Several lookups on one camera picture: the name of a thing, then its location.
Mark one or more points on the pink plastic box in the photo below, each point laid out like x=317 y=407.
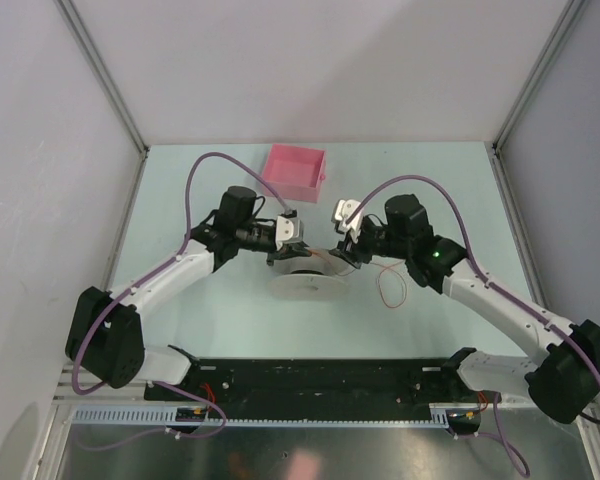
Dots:
x=295 y=172

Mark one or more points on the right aluminium corner post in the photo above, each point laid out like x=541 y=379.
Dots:
x=560 y=34

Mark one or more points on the left aluminium corner post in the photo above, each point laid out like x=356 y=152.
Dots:
x=94 y=59

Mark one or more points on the grey slotted cable duct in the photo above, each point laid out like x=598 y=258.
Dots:
x=187 y=416

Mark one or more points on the aluminium frame rail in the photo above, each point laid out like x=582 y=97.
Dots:
x=64 y=393

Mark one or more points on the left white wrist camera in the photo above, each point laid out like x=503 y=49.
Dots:
x=289 y=229

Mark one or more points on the aluminium corner post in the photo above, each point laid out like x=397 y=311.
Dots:
x=560 y=34
x=94 y=59

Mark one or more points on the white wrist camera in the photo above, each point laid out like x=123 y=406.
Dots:
x=289 y=229
x=347 y=218

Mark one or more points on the white plastic spool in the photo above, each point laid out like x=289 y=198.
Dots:
x=320 y=276

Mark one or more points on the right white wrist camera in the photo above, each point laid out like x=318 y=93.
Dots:
x=347 y=218

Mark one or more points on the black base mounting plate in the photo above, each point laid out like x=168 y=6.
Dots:
x=427 y=380

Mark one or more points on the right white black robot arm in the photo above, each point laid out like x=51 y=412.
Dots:
x=560 y=373

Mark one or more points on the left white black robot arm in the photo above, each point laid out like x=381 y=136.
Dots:
x=106 y=335

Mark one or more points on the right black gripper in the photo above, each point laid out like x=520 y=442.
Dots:
x=357 y=248

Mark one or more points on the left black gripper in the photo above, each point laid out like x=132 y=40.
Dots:
x=288 y=252

